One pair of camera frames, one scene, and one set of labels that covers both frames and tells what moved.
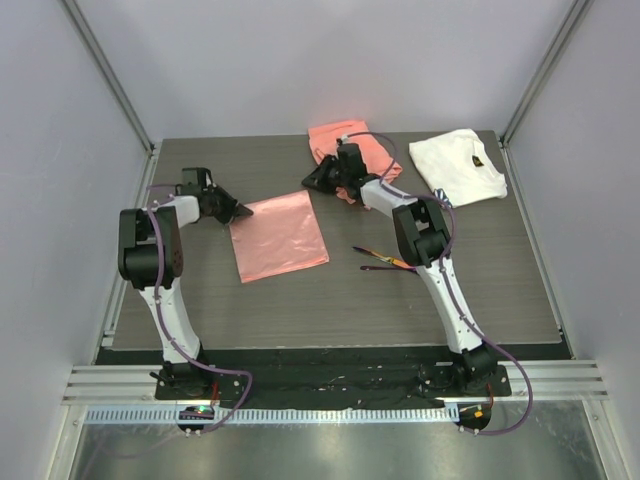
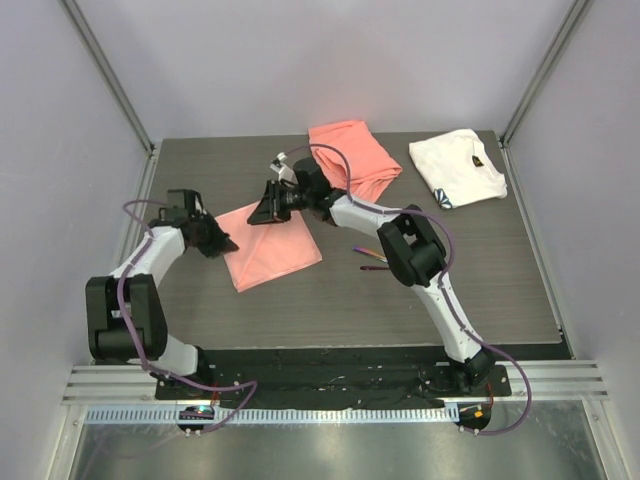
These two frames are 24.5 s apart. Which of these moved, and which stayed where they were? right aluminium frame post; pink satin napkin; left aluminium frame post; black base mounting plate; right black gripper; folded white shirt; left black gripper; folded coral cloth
Moved: left black gripper; right black gripper; pink satin napkin
Stayed: black base mounting plate; right aluminium frame post; left aluminium frame post; folded coral cloth; folded white shirt
